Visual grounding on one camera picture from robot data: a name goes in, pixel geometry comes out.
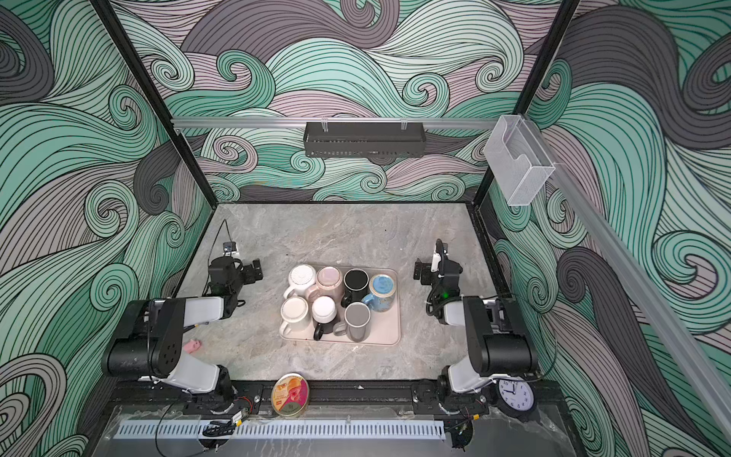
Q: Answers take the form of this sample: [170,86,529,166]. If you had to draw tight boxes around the aluminium rail right wall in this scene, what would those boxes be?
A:
[525,120,730,438]

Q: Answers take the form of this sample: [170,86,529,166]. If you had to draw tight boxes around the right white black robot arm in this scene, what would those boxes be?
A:
[413,253,538,397]

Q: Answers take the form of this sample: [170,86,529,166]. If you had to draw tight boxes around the aluminium rail wall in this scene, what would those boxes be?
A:
[525,120,730,438]
[171,116,498,131]

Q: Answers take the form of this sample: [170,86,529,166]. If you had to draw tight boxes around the grey upside-down mug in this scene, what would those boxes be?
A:
[333,302,371,343]

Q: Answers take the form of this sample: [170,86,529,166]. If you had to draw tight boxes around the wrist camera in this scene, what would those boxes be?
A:
[430,239,447,273]
[223,241,238,255]

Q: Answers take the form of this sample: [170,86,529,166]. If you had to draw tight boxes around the black wall shelf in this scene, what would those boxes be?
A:
[304,123,426,158]

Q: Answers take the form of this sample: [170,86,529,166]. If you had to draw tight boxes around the small pink pig toy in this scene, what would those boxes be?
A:
[183,339,202,354]

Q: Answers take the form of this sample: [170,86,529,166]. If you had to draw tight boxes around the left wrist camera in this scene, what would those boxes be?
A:
[223,241,238,255]

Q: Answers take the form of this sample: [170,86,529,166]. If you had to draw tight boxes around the round colourful tin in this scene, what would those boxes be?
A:
[271,373,310,418]

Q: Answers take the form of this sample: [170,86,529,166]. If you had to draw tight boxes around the black speckled upside-down mug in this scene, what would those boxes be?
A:
[341,268,369,308]

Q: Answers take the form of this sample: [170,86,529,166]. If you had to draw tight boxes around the black mug white base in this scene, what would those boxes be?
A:
[311,296,340,341]

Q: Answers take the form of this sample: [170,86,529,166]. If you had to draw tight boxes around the pink upside-down mug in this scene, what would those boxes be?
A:
[305,267,345,303]

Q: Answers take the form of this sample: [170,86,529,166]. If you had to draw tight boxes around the black round wall clock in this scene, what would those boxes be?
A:
[495,378,537,422]

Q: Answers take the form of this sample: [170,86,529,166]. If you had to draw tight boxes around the cream mug red inside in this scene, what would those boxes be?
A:
[279,296,311,336]

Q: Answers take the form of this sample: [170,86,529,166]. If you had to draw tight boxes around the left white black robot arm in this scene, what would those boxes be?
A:
[101,256,264,402]

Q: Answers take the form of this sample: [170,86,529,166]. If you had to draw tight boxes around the white slotted cable duct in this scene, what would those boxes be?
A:
[113,420,447,441]

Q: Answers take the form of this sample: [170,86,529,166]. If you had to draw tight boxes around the clear acrylic wall holder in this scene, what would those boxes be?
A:
[484,115,555,207]

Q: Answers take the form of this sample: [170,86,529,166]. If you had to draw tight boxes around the aluminium rail back wall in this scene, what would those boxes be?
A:
[171,116,498,131]

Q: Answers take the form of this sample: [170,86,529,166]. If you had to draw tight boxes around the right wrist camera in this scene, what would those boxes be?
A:
[430,239,447,273]

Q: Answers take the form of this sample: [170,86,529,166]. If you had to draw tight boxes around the blue glazed upside-down mug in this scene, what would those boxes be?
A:
[363,273,396,312]

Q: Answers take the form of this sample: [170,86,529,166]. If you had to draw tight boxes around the beige rectangular tray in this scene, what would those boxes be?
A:
[279,268,402,347]

